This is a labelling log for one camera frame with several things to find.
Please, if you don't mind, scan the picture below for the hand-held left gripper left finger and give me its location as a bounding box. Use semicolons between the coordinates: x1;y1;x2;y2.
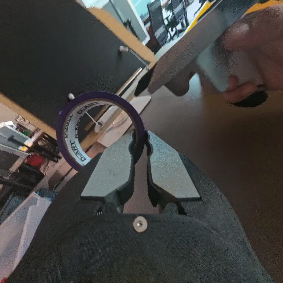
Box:
81;130;136;205

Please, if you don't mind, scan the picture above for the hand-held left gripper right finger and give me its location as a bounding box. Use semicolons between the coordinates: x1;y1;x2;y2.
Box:
145;130;201;208

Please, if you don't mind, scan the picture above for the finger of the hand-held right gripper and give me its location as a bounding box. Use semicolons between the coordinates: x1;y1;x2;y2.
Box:
134;0;251;97

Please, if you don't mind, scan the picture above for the purple tape roll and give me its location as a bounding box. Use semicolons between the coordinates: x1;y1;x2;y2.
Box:
56;91;146;172

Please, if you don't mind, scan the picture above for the person's right hand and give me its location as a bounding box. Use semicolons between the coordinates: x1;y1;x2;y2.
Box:
221;4;283;104

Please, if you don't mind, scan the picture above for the black office chair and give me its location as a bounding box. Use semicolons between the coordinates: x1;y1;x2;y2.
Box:
171;0;190;30
147;0;169;48

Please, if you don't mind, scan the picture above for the white flat stand base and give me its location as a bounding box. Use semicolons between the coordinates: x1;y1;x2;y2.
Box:
95;95;152;148

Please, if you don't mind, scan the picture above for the clear plastic storage bin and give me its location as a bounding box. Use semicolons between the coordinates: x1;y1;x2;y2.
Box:
0;191;53;280

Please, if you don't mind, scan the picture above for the black wooden-framed book stand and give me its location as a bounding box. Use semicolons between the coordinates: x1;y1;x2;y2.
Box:
0;0;158;171

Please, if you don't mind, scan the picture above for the wire page clip white tip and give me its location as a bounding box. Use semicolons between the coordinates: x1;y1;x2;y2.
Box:
119;45;149;68
68;93;104;131

